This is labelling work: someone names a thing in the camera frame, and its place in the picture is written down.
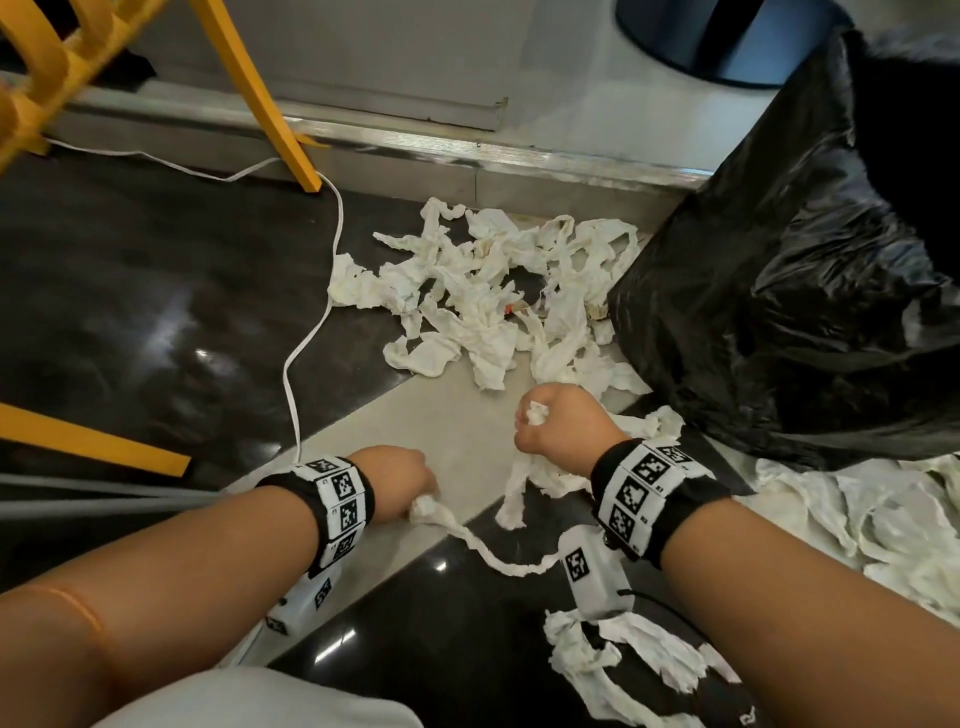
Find grey metal rods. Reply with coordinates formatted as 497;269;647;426
0;472;226;523

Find metal floor threshold strip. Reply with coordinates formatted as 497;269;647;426
45;78;714;198

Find yellow chair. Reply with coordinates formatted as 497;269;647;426
0;0;324;195

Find person's left forearm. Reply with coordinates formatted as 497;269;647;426
0;486;325;728

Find white flat cable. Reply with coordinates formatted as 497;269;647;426
45;137;346;470

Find person's left hand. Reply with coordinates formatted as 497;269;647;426
349;445;440;525

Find orange rubber band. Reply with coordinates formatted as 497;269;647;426
30;583;108;640

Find long twisted white tissue strip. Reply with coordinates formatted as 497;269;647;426
408;493;565;579

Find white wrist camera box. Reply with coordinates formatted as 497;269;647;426
558;525;637;622
264;558;345;639

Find pile of white tissue strips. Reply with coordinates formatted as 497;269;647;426
327;197;654;399

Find white tissue wad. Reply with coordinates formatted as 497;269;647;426
493;401;595;531

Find torn white tissue strips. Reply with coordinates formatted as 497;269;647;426
543;609;744;728

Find thin black cable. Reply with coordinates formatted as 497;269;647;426
618;588;715;648

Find person's right forearm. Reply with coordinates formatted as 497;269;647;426
660;498;960;728

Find black marker wristband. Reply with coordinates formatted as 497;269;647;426
257;456;376;579
590;438;733;571

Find small white tissue piece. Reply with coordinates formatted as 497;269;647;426
621;405;687;445

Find person's white garment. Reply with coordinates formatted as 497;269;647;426
93;666;426;728

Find dark round table base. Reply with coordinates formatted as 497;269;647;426
615;0;856;90

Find person's right hand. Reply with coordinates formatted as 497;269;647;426
513;382;631;479

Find black plastic garbage bag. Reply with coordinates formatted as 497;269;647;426
607;28;960;472

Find heap of white tissue sheets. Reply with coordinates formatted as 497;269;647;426
753;453;960;631

